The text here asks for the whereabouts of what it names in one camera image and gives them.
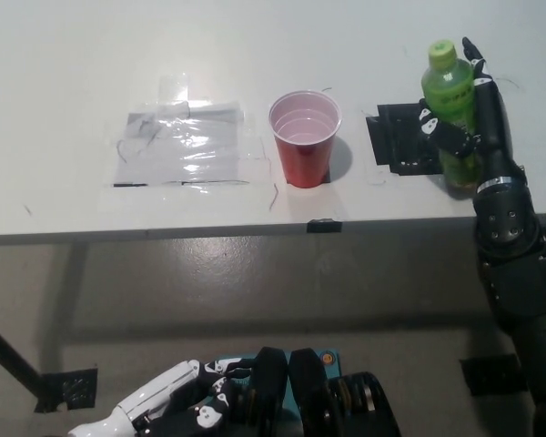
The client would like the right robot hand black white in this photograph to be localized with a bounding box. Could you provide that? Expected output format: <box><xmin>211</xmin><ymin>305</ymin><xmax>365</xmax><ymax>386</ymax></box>
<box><xmin>416</xmin><ymin>36</ymin><xmax>525</xmax><ymax>192</ymax></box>

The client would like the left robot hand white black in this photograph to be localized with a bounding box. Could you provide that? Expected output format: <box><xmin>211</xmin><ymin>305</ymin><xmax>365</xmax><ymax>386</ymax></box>
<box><xmin>116</xmin><ymin>357</ymin><xmax>257</xmax><ymax>432</ymax></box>

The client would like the green plastic bottle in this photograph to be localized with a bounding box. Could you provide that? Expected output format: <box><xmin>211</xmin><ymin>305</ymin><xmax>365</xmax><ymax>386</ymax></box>
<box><xmin>420</xmin><ymin>39</ymin><xmax>480</xmax><ymax>191</ymax></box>

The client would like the red plastic cup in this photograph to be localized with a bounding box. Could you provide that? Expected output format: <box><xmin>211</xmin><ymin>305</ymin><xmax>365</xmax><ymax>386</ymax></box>
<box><xmin>268</xmin><ymin>90</ymin><xmax>345</xmax><ymax>188</ymax></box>

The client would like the large black tape patch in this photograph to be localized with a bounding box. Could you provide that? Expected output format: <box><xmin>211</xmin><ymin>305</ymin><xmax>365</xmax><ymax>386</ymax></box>
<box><xmin>364</xmin><ymin>103</ymin><xmax>445</xmax><ymax>177</ymax></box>

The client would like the black table leg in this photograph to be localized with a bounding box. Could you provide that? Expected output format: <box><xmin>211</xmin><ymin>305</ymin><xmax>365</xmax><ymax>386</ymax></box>
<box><xmin>0</xmin><ymin>315</ymin><xmax>45</xmax><ymax>404</ymax></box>

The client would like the teal router box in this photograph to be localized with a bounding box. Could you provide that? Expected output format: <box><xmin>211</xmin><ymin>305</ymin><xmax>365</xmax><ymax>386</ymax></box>
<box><xmin>217</xmin><ymin>348</ymin><xmax>343</xmax><ymax>413</ymax></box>

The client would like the taped clear plastic sheet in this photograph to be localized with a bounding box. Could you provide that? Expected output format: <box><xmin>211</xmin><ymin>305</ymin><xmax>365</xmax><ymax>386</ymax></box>
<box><xmin>113</xmin><ymin>100</ymin><xmax>249</xmax><ymax>188</ymax></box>

